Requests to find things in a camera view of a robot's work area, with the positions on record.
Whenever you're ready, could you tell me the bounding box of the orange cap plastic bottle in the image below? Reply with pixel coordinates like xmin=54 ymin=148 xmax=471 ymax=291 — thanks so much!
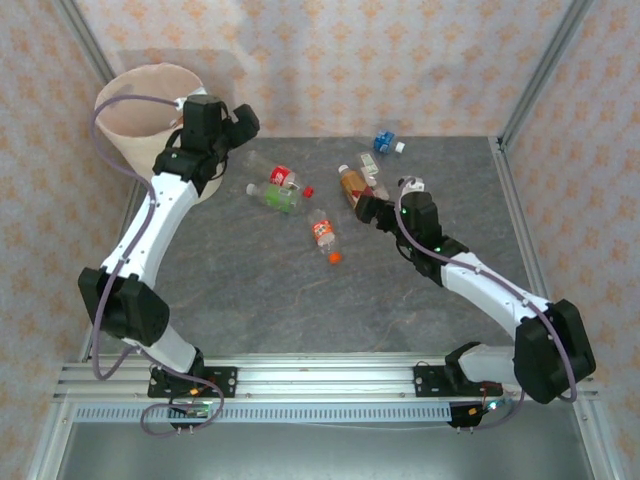
xmin=308 ymin=208 xmax=345 ymax=265

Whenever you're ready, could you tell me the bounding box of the red label cola bottle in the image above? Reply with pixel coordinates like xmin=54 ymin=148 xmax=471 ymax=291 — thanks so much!
xmin=244 ymin=151 xmax=315 ymax=198

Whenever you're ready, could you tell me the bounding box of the blue label white cap bottle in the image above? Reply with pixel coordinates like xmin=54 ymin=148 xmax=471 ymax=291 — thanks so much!
xmin=373 ymin=129 xmax=407 ymax=155

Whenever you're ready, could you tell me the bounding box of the green label plastic bottle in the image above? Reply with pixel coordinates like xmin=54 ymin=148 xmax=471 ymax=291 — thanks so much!
xmin=245 ymin=182 xmax=304 ymax=214

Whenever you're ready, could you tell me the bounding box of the white bin with pink liner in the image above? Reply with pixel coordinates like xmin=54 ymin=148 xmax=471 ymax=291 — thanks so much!
xmin=93 ymin=62 xmax=227 ymax=201

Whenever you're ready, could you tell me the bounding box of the small circuit board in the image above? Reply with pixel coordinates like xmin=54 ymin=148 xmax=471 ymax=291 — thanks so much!
xmin=168 ymin=399 xmax=211 ymax=419
xmin=467 ymin=397 xmax=516 ymax=419

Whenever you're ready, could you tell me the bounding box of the grey metal shelf panel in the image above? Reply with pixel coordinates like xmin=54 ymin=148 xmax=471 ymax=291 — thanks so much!
xmin=54 ymin=422 xmax=596 ymax=480

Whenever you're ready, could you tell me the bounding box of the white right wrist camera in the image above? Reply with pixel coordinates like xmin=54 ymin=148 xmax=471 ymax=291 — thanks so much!
xmin=398 ymin=175 xmax=429 ymax=197

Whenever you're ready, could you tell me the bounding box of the aluminium table side rail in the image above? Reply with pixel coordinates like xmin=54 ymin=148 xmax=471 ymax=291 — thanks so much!
xmin=492 ymin=135 xmax=571 ymax=361
xmin=78 ymin=177 xmax=141 ymax=362

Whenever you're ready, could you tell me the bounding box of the aluminium frame post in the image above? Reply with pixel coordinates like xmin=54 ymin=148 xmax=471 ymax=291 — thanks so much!
xmin=498 ymin=0 xmax=597 ymax=151
xmin=52 ymin=0 xmax=117 ymax=86

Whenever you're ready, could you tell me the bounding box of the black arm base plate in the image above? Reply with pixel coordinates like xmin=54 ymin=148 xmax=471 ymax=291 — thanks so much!
xmin=147 ymin=366 xmax=239 ymax=400
xmin=413 ymin=363 xmax=505 ymax=400

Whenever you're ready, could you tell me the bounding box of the aluminium mounting rail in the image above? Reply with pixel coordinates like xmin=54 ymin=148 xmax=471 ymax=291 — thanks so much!
xmin=52 ymin=353 xmax=601 ymax=402

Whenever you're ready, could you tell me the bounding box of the slotted grey cable duct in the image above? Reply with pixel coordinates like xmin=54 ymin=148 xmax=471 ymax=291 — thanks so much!
xmin=74 ymin=403 xmax=454 ymax=424

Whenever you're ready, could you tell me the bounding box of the aluminium frame leg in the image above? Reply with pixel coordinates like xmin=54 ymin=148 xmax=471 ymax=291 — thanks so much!
xmin=27 ymin=399 xmax=76 ymax=480
xmin=572 ymin=399 xmax=617 ymax=480

